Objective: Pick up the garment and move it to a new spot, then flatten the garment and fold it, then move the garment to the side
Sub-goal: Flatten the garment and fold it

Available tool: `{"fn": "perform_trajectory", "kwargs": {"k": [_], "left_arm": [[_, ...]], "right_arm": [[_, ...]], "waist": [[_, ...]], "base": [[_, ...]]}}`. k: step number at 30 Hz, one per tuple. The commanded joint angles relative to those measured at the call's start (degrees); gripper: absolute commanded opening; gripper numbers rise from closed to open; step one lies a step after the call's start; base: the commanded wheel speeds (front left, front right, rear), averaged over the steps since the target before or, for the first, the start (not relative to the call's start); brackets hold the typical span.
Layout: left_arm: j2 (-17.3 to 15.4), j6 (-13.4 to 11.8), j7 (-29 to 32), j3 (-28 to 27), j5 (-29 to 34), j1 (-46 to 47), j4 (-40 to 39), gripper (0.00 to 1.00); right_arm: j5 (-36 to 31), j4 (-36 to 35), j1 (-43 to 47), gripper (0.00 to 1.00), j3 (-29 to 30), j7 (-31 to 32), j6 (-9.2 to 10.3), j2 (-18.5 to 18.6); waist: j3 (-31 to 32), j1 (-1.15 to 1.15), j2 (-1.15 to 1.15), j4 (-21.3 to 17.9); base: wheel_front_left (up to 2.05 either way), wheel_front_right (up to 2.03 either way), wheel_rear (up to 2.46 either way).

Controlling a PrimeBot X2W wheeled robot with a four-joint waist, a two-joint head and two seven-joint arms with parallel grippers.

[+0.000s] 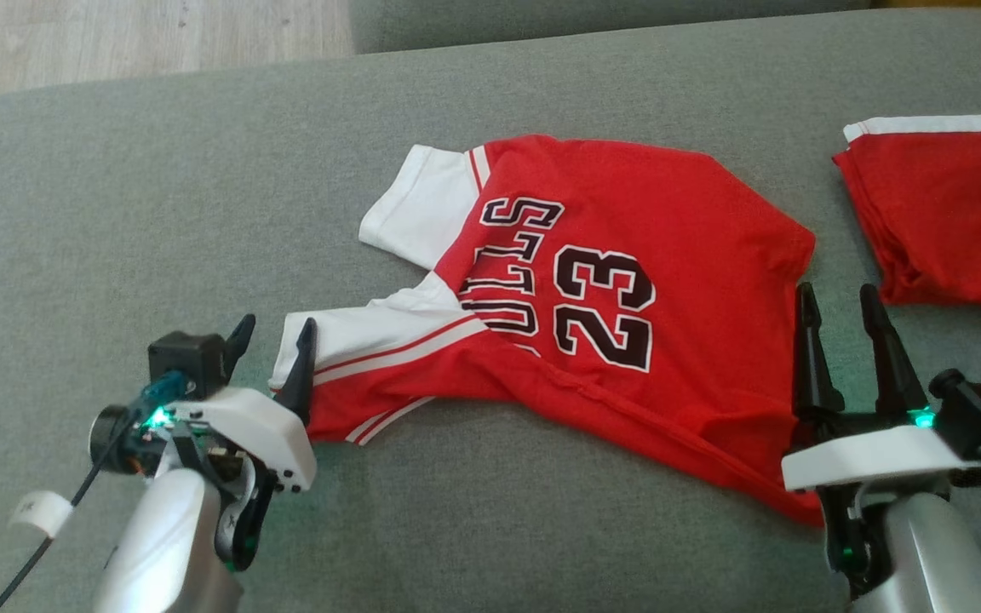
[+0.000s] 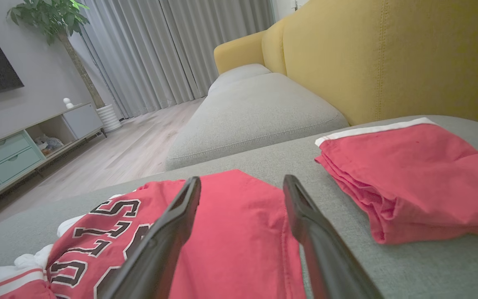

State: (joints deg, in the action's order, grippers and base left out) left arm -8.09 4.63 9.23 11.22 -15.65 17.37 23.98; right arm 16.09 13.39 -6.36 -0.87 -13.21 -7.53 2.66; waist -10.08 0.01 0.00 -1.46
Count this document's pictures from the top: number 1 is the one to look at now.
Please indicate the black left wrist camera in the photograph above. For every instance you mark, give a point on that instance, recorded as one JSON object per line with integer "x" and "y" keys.
{"x": 188, "y": 358}

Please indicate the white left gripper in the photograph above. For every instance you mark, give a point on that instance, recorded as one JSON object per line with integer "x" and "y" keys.
{"x": 261, "y": 434}

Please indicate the red shorts with white stripe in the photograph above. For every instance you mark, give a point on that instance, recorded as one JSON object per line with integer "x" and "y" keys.
{"x": 950, "y": 213}

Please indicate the teal left camera connector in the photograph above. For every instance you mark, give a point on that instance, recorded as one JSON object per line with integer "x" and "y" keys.
{"x": 163, "y": 390}

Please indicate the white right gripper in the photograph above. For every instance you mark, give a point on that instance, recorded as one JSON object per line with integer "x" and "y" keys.
{"x": 874, "y": 455}

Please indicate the large grey sofa seat cushion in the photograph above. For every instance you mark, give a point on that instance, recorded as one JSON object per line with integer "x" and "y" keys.
{"x": 201, "y": 187}

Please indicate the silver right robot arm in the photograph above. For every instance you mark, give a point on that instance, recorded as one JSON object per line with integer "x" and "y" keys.
{"x": 942, "y": 553}

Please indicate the small grey sofa cushion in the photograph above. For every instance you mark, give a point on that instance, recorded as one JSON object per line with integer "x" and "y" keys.
{"x": 542, "y": 21}

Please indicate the red white number 23 jersey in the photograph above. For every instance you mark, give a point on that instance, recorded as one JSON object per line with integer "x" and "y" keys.
{"x": 627, "y": 196}

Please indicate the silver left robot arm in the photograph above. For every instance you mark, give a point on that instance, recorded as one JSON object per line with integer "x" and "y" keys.
{"x": 167, "y": 545}

